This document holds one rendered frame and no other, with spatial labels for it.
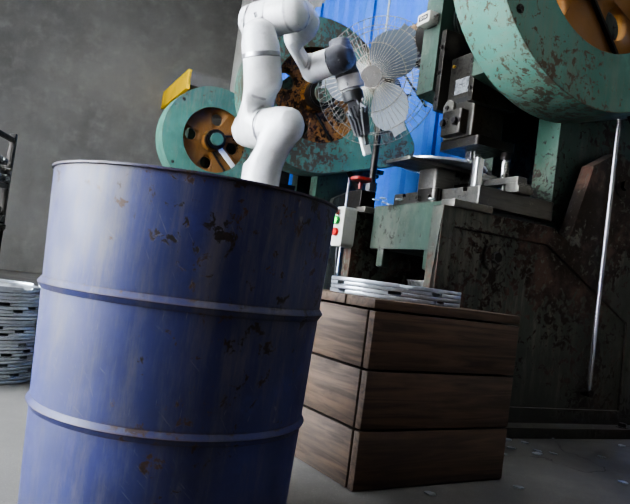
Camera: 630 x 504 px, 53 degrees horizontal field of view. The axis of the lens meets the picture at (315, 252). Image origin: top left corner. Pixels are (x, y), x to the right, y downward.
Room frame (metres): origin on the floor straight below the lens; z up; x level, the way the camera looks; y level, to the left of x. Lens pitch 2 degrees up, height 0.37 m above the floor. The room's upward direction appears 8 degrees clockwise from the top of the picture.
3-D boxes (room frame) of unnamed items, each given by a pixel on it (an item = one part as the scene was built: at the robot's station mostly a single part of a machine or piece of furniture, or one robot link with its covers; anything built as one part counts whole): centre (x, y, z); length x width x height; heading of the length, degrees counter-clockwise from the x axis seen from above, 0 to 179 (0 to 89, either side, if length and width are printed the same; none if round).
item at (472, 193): (2.08, -0.48, 0.68); 0.45 x 0.30 x 0.06; 26
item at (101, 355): (0.95, 0.18, 0.24); 0.42 x 0.42 x 0.48
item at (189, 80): (7.74, 1.54, 2.44); 1.25 x 0.92 x 0.27; 26
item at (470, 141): (2.08, -0.49, 0.86); 0.20 x 0.16 x 0.05; 26
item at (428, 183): (2.00, -0.33, 0.72); 0.25 x 0.14 x 0.14; 116
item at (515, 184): (1.93, -0.56, 0.76); 0.17 x 0.06 x 0.10; 26
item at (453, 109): (2.06, -0.45, 1.04); 0.17 x 0.15 x 0.30; 116
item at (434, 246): (1.90, -0.73, 0.45); 0.92 x 0.12 x 0.90; 116
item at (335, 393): (1.41, -0.19, 0.18); 0.40 x 0.38 x 0.35; 122
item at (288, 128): (1.76, 0.16, 0.71); 0.18 x 0.11 x 0.25; 44
